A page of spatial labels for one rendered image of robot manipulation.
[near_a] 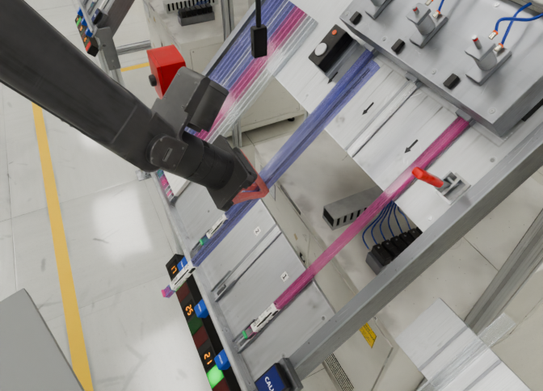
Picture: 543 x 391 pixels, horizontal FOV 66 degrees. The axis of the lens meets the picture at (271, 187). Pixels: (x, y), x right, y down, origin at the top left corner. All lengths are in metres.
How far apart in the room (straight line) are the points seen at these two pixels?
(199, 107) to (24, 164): 2.02
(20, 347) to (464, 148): 0.91
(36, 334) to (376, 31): 0.89
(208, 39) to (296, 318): 1.44
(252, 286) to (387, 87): 0.41
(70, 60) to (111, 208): 1.72
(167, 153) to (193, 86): 0.09
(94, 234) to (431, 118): 1.59
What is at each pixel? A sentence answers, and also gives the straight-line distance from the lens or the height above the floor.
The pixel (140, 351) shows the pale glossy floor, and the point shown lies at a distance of 1.62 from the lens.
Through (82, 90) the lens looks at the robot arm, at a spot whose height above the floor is 1.25.
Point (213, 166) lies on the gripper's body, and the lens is 0.54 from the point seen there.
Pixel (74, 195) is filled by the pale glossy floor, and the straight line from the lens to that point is 2.19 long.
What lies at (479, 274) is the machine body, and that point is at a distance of 1.08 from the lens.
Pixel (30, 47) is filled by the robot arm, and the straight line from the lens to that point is 0.35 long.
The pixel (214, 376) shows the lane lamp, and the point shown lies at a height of 0.66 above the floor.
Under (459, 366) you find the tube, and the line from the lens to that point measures 0.49.
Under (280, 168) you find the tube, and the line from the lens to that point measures 0.63.
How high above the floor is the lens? 1.43
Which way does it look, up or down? 45 degrees down
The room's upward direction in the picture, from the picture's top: straight up
